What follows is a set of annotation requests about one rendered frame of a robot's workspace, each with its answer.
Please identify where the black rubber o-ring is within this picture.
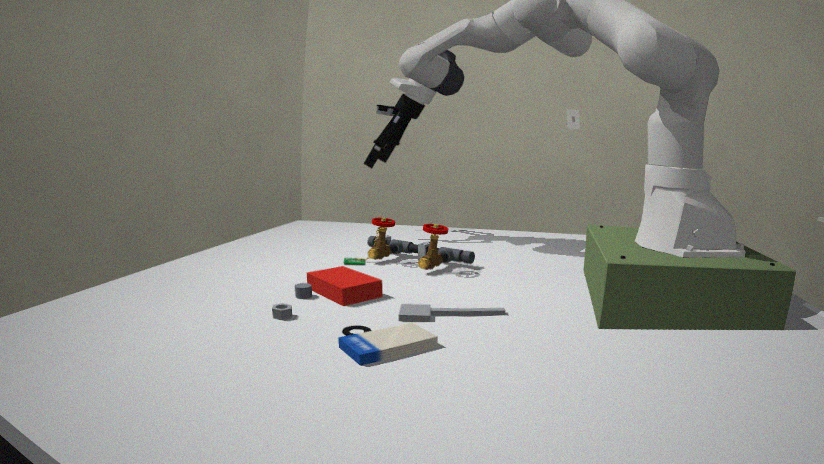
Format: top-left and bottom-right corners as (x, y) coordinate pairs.
(342, 325), (371, 336)

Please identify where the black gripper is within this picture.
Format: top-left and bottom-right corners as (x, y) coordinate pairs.
(364, 94), (425, 169)

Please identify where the red flat rectangular block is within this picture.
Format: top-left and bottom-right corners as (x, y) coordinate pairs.
(307, 266), (383, 306)

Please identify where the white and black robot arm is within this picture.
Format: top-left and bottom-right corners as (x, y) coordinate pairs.
(390, 0), (746, 257)

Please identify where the dark grey cylinder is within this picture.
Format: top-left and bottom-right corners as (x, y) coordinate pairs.
(295, 283), (312, 299)

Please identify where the grey hex nut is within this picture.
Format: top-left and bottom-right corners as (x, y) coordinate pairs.
(272, 303), (292, 320)

